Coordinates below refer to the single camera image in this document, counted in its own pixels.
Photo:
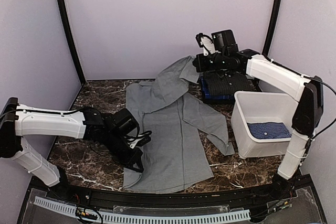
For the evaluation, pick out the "black left frame post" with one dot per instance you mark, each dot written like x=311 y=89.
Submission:
x=70 y=41

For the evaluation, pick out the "black frame post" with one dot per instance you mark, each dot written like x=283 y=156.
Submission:
x=271 y=27
x=70 y=41

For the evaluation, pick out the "black right frame post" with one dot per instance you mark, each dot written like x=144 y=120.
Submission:
x=271 y=27

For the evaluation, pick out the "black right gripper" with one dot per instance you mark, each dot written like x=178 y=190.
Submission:
x=200 y=66

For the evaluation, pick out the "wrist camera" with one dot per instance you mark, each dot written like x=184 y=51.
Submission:
x=221 y=41
x=126 y=126

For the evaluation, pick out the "blue checkered shirt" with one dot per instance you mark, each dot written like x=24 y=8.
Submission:
x=268 y=130

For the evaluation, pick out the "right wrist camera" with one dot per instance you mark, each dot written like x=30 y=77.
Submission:
x=221 y=41

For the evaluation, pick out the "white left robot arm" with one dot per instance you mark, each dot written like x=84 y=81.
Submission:
x=18 y=120

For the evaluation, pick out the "white plastic bin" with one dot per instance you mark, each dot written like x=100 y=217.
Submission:
x=262 y=122

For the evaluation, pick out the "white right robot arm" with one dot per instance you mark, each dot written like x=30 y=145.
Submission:
x=298 y=106

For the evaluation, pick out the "black striped folded shirt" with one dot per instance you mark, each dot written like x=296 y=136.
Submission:
x=219 y=83

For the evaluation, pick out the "grey long sleeve shirt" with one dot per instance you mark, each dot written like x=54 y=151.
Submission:
x=174 y=159

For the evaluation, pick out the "black front rail base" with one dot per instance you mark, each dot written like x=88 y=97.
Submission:
x=301 y=204

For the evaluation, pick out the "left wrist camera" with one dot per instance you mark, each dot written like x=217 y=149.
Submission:
x=126 y=126

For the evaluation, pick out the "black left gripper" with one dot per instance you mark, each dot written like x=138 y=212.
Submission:
x=136 y=156

